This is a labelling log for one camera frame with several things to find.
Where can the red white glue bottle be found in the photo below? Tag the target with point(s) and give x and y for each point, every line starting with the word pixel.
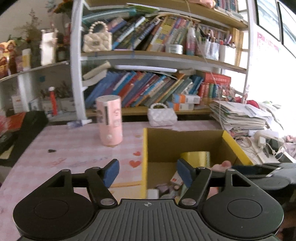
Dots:
pixel 53 101

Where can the red booklet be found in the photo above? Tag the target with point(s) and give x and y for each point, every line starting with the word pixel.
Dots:
pixel 11 123

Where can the white yellow jar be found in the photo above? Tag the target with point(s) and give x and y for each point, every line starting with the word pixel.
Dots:
pixel 26 59

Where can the white quilted pearl handbag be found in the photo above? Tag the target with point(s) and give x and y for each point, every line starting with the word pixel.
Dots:
pixel 160 115

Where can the white power strip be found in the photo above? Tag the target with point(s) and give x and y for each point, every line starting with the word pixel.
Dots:
pixel 261 137

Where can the row of leaning books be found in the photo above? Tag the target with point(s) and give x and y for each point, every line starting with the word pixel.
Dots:
pixel 140 88

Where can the white pen holder box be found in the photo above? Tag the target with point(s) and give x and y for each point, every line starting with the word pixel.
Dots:
pixel 227 54

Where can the fortune god figurine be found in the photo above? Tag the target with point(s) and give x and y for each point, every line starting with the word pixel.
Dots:
pixel 8 58

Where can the pink checkered tablecloth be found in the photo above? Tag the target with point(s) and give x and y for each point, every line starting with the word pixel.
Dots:
pixel 57 148

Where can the stack of newspapers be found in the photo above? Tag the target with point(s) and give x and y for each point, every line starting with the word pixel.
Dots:
pixel 240 119

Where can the small white red box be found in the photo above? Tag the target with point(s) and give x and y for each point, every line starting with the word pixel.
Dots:
pixel 176 179

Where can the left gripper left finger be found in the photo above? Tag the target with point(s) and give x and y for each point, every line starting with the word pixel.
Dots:
pixel 99 181

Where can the yellow packing tape roll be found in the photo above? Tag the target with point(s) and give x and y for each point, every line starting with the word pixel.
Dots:
pixel 197 159

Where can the white metal bookshelf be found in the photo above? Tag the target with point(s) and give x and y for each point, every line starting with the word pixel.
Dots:
pixel 154 56

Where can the white milk carton vase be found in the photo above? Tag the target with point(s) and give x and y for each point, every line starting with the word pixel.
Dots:
pixel 48 46

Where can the red boxed book set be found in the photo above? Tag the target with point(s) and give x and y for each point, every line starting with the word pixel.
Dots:
pixel 212 84

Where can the pink cylindrical humidifier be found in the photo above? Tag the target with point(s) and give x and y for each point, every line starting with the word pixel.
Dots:
pixel 109 119

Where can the pink plush in box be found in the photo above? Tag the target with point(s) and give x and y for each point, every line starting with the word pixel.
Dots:
pixel 222 167

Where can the orange white medicine box upper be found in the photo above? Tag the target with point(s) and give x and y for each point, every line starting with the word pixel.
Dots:
pixel 186 98

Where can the orange white medicine box lower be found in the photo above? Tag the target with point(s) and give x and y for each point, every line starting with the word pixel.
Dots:
pixel 180 106

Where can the cream quilted pearl handbag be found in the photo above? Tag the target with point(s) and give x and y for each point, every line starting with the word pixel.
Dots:
pixel 99 41

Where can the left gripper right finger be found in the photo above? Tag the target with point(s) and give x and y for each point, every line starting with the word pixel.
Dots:
pixel 197 182

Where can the orange white medicine box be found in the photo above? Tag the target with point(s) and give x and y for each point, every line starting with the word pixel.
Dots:
pixel 180 106
pixel 186 98

